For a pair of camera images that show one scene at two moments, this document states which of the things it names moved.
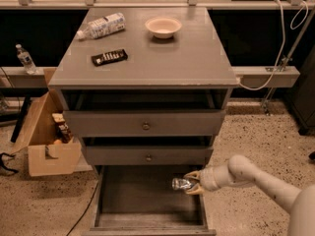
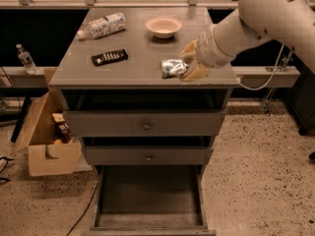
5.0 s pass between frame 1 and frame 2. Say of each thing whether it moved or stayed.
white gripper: moved
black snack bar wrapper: stayed
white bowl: stayed
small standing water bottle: stayed
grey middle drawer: stayed
